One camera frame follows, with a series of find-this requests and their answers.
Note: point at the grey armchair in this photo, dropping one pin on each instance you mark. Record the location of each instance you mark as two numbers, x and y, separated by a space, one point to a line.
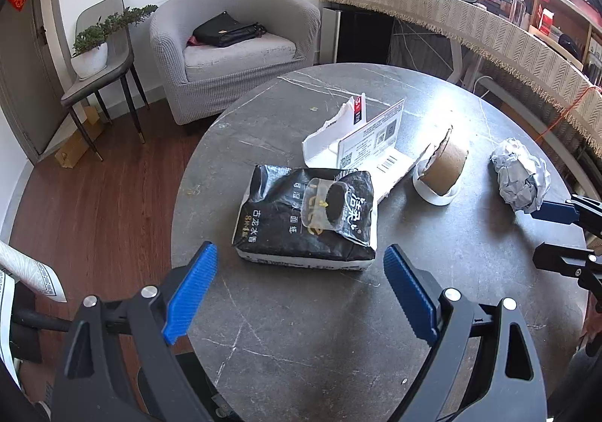
203 80

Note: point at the clear plastic cup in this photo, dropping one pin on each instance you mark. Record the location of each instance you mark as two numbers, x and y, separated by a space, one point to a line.
330 206

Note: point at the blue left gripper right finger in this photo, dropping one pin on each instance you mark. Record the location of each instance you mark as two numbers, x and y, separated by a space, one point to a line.
412 289

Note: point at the beige fringed tablecloth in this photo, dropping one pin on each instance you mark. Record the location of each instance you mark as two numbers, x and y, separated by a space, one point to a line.
519 53

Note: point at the potted green plant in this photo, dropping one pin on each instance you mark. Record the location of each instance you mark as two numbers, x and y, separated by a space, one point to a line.
90 47

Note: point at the white torn paper box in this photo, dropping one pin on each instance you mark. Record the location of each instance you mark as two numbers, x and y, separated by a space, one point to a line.
350 141

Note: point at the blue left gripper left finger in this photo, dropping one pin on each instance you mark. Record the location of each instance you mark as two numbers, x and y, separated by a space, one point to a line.
187 287

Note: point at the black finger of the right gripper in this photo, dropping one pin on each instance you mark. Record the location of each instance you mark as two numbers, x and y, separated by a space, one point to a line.
567 261

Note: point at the wooden bookshelf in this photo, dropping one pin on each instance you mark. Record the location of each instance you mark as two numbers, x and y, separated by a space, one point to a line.
571 27

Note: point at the white paper ball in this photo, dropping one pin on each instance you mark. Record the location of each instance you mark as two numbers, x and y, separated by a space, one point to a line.
523 179

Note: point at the grey side chair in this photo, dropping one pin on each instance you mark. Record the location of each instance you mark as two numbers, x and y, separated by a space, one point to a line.
112 61

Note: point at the black handbag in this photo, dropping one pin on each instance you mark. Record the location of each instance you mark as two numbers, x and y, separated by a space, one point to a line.
224 31

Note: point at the cardboard box on floor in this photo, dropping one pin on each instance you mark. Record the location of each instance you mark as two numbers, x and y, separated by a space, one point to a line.
75 146

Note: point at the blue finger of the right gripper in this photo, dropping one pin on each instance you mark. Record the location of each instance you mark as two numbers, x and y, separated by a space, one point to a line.
564 213

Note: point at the black rice bag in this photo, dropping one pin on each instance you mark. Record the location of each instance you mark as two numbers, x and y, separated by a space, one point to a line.
269 228

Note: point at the brown cardboard tape roll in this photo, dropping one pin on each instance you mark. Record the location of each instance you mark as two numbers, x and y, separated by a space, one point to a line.
436 177

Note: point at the grey door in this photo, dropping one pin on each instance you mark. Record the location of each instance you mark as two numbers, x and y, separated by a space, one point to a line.
30 87

